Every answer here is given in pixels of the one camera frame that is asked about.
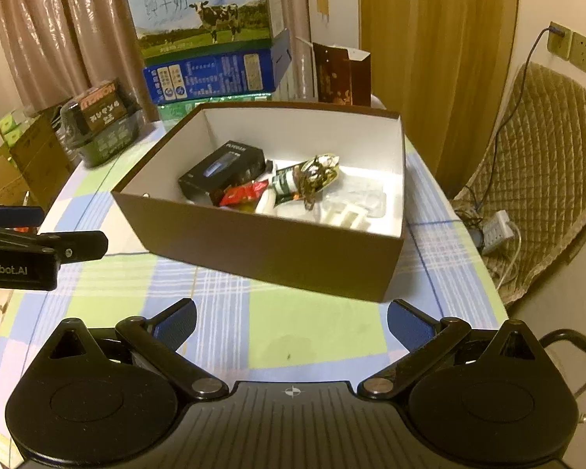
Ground beige curtain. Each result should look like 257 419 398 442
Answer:
0 0 360 124

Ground white cable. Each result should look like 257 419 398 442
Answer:
497 224 524 290

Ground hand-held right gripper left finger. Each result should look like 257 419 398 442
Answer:
33 298 229 402

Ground small clear plastic box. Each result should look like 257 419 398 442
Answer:
356 187 388 217

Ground black power cable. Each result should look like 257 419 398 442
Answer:
465 23 565 236

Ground beige wall socket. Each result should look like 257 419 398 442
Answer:
569 32 586 77

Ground black plastic food bowl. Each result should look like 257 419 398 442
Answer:
60 78 143 167

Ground blue carton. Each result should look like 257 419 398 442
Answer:
141 29 293 105

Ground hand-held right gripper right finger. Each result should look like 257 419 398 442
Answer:
357 300 551 401

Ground golden curtain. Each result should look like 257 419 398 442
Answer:
359 0 519 192

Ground brown cardboard box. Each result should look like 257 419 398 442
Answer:
111 102 405 303

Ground brown shipping cartons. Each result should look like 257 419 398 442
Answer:
0 115 74 207

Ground green tissue boxes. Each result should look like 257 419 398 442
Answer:
0 110 30 145

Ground white power strip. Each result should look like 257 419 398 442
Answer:
481 210 514 255

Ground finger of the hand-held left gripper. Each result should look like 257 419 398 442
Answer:
0 204 46 230
0 230 109 265

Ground black trolley handle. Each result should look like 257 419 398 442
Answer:
537 329 586 397

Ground white plug adapter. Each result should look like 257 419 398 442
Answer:
321 202 371 230

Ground green snack packet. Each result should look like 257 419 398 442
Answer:
271 154 342 205

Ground wall socket with plug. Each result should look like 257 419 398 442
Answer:
547 22 572 60

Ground dark red gift bag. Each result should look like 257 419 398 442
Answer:
313 43 372 107

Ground checkered cloth desktop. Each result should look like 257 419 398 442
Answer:
0 95 511 431

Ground red candy packet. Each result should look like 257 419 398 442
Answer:
219 181 271 208

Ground chair with quilted cushion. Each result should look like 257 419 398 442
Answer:
452 63 586 310

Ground black shaver box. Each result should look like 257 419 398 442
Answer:
178 140 267 202

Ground cow print milk carton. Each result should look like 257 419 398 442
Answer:
124 0 287 60

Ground green carton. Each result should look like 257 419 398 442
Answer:
156 90 275 123

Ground translucent plastic case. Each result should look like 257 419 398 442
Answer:
323 175 373 202

